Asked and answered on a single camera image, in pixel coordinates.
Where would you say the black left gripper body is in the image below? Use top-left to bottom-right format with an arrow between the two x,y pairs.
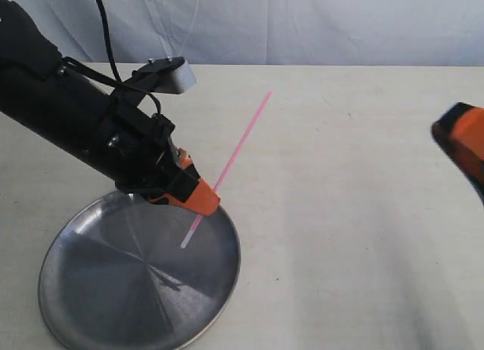
110,113 -> 200,202

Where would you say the pink drinking straw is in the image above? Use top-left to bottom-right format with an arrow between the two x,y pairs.
180,91 -> 273,249

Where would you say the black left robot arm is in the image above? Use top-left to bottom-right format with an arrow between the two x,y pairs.
1,0 -> 220,215

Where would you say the round metal plate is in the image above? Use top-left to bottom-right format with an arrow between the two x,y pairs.
38,191 -> 240,349

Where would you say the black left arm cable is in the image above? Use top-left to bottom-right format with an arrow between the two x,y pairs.
62,0 -> 163,116

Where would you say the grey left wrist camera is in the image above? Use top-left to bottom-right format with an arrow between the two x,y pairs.
128,57 -> 197,94

